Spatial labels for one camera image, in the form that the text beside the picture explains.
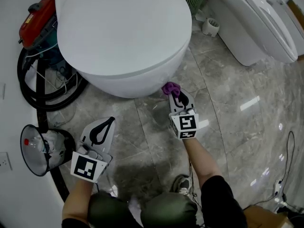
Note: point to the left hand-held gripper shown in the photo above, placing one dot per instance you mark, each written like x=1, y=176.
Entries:
x=85, y=166

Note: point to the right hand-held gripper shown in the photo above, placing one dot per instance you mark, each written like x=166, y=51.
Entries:
x=184, y=125

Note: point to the purple cloth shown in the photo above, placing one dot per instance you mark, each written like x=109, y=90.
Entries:
x=171, y=88

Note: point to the white oval toilet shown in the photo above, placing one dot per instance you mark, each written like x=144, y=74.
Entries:
x=118, y=32

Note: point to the person's right forearm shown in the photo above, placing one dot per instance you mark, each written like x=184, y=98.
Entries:
x=202, y=160

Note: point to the person's left forearm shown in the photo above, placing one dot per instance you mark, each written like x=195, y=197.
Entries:
x=77, y=201

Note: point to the white toilet brush holder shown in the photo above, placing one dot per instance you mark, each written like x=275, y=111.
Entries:
x=211, y=27

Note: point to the white toilet with raised lid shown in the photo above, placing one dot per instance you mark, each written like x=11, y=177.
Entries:
x=249, y=32

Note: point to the clear plastic bottle red cap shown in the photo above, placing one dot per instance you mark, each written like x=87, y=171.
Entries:
x=35, y=145

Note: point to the person's left leg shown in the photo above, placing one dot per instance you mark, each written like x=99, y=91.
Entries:
x=109, y=212

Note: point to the person's leg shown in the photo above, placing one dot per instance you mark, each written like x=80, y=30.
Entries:
x=168, y=211
x=109, y=212

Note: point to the person's grey shoe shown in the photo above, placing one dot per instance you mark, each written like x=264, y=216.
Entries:
x=182, y=184

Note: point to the person's right leg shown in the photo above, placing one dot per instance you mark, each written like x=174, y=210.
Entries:
x=168, y=211

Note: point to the person's black shirt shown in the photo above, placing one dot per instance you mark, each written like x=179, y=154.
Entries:
x=222, y=203

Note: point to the red vacuum cleaner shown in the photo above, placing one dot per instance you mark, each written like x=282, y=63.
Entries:
x=40, y=25

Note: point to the white power strip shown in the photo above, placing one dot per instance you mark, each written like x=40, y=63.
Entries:
x=279, y=187

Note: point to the printed brown cardboard box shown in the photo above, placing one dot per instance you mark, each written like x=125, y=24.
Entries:
x=263, y=218

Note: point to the large brown cardboard box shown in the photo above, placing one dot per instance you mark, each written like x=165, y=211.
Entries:
x=298, y=15

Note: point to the white wall socket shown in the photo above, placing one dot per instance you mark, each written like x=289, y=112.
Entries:
x=5, y=161

